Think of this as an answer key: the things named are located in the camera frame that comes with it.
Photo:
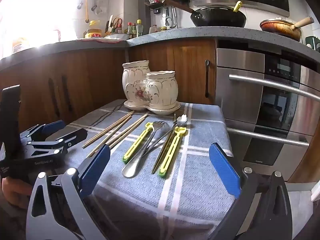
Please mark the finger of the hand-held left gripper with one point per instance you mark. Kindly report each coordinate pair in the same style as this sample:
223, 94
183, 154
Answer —
75, 135
53, 126

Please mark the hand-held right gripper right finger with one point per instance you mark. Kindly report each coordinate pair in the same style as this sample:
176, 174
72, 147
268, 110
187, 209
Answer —
223, 170

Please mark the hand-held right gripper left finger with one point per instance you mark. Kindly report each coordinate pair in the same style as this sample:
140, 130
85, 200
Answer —
96, 170

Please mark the wooden chopstick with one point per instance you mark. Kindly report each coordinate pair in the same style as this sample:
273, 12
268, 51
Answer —
127, 128
107, 129
130, 132

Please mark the large metal spoon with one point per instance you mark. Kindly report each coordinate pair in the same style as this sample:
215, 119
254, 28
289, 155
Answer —
131, 170

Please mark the wooden spoon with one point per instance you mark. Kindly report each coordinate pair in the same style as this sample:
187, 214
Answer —
112, 135

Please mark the slim golden metal utensil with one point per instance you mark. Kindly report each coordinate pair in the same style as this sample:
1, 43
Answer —
161, 155

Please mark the flower-tipped metal spoon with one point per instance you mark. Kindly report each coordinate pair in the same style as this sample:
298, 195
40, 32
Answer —
182, 118

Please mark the cream floral ceramic utensil holder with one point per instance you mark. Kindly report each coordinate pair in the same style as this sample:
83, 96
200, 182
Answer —
150, 90

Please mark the person's left hand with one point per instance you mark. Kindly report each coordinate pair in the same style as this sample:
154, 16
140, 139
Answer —
15, 191

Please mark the blue plaid tablecloth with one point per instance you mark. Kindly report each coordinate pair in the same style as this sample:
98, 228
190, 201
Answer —
200, 135

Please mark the orange jar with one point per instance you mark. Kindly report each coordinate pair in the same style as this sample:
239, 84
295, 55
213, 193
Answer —
18, 45

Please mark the stainless steel oven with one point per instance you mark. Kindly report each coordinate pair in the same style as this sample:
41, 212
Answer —
240, 92

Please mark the white towel red trim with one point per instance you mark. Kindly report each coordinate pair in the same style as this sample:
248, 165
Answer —
95, 40

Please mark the yellow jar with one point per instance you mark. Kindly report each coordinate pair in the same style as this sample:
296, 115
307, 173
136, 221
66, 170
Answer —
93, 31

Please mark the white bowl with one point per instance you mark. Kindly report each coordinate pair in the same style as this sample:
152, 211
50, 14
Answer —
117, 37

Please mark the wooden kitchen cabinet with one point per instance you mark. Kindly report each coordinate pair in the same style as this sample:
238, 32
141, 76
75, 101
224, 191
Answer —
162, 67

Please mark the small red cap bottle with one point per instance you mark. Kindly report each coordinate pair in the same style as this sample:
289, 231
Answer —
120, 29

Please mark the red cap sauce bottle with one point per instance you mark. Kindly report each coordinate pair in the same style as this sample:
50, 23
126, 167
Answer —
129, 28
134, 30

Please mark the hanging yellow spoon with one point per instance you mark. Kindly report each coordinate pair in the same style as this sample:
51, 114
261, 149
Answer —
87, 7

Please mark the yellow cap clear bottle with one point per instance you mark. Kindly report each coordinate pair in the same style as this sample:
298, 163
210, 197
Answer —
139, 28

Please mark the white jug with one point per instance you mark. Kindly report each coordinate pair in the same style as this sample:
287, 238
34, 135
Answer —
153, 29

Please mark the grey speckled countertop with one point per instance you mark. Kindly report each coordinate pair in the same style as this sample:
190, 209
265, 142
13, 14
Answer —
175, 36

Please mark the hanging metal utensil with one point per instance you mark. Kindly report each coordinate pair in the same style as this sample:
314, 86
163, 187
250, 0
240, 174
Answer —
174, 17
168, 17

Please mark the black wok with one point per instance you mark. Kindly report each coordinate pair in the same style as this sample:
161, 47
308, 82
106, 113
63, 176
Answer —
217, 17

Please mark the yellow spatula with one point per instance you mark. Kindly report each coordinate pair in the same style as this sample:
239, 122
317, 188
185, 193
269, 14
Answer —
237, 6

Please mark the black wall spice shelf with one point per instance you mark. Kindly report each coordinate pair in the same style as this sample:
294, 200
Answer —
170, 1

